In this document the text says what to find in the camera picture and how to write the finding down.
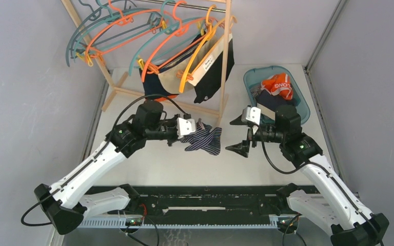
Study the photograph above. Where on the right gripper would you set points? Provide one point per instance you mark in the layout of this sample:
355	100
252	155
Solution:
242	148

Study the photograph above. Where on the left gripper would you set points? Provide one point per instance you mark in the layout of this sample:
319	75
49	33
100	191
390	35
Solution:
174	121

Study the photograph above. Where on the navy striped underwear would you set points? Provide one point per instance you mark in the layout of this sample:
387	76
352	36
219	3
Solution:
206	137

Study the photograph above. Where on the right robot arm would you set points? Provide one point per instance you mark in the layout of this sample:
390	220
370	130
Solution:
343	217

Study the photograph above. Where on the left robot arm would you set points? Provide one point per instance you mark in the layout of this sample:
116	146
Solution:
65	204

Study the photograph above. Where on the navy orange-trimmed underwear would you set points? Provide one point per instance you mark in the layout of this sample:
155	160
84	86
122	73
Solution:
152	84

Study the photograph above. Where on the navy underwear in basket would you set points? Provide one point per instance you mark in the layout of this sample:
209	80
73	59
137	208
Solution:
269	103

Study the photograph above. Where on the beige underwear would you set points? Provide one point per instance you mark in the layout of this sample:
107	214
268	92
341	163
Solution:
168	73

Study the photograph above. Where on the orange underwear in basket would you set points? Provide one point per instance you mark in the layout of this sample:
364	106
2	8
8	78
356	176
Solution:
278	84

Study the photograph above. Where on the black white-banded underwear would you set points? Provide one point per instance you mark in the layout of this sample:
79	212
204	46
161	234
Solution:
211	81

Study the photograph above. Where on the teal hanger with clips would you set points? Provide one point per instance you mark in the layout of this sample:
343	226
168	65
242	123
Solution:
171	25

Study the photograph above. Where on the yellow hanger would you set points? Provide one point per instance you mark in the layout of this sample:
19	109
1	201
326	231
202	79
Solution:
215	41

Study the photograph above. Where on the dark teal empty hanger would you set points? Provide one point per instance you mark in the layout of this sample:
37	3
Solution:
81	37

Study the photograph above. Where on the teal plastic basket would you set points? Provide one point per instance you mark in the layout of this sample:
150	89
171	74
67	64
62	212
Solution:
252	81

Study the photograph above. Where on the wooden clothes rack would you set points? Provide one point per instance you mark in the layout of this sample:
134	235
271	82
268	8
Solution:
156	48

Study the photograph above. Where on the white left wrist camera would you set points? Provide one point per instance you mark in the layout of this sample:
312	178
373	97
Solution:
185	127

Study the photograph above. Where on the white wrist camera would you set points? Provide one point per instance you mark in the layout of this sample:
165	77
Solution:
185	127
252	115

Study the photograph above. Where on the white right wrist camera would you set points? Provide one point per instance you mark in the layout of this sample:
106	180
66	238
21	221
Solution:
252	115

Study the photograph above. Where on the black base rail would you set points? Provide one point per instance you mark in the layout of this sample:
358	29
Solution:
210	207

